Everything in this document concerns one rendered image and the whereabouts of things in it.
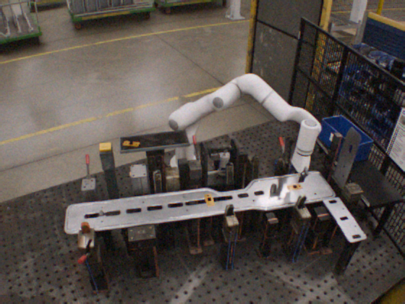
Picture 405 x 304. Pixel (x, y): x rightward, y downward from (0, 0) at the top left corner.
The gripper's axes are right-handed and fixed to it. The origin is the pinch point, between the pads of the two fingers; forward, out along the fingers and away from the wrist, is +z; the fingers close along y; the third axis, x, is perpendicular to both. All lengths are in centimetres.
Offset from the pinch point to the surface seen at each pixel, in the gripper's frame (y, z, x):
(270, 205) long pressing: 9.7, 8.7, -17.3
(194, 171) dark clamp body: -16, 3, -51
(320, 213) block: 19.4, 10.5, 6.5
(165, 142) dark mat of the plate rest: -31, -7, -64
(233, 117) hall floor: -232, 110, 43
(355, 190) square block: 15.2, 2.5, 27.2
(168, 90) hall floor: -321, 112, -25
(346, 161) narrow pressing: 1.7, -6.1, 26.6
